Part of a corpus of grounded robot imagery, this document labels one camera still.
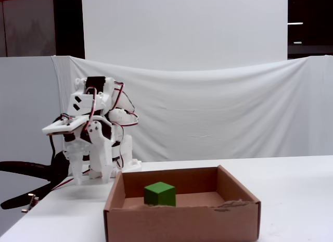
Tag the black table clamp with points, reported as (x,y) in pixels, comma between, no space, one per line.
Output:
(26,167)

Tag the brown cabinet door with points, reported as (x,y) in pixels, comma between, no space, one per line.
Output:
(28,26)

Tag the brown cardboard box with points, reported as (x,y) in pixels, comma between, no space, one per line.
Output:
(182,225)

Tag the white framed camera module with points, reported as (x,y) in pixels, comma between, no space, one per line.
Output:
(65,127)

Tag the green cube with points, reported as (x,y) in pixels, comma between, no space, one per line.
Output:
(158,195)

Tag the white draped cloth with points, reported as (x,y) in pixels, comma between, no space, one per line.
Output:
(221,109)

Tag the white backdrop panel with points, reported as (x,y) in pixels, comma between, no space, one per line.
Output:
(195,26)

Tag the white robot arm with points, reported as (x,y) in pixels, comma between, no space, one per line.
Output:
(125,148)

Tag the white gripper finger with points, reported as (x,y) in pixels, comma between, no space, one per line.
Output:
(102,161)
(76,169)

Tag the grey partition panel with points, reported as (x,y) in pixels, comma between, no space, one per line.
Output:
(26,109)

